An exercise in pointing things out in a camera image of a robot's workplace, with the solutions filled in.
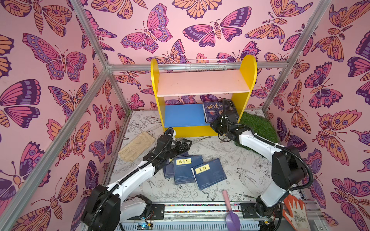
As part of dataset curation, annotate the orange and white work glove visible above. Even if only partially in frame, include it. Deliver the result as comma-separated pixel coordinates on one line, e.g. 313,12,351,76
282,194,311,231

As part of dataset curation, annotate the navy book bottom left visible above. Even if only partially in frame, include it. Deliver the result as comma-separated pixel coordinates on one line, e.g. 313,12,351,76
163,152,191,178

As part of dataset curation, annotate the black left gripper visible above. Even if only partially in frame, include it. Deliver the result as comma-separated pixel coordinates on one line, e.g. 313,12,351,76
161,139,192,162

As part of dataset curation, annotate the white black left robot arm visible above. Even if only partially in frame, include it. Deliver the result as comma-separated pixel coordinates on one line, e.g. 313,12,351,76
81,128,192,231

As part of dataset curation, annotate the yellow shelf with coloured boards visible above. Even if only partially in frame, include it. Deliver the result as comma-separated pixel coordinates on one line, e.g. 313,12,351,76
150,55,257,138

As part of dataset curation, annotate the small green circuit board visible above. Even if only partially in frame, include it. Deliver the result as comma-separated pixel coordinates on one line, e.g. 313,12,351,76
137,222,153,231

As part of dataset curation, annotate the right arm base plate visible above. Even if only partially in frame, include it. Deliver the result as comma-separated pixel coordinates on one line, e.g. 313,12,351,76
239,202,276,219

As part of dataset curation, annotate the navy book with yellow label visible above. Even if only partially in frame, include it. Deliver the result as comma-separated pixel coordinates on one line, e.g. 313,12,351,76
191,158,227,191

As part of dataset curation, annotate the green artificial grass mat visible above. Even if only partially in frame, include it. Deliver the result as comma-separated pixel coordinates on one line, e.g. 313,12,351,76
240,112,279,143

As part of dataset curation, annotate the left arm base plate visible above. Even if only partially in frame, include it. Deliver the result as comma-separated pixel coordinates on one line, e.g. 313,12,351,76
145,204,165,220

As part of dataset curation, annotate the navy book yellow label middle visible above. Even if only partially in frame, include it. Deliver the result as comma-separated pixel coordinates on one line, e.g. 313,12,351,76
174,155,203,185

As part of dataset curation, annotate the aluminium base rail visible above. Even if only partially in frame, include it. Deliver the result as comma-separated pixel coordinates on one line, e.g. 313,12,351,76
77,200,321,231

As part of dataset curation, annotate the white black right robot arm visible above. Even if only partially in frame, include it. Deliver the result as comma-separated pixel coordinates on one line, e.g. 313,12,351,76
211,99,314,218

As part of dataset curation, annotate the purple trowel with pink handle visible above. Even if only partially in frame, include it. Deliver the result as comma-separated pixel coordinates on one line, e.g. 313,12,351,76
222,190,241,231

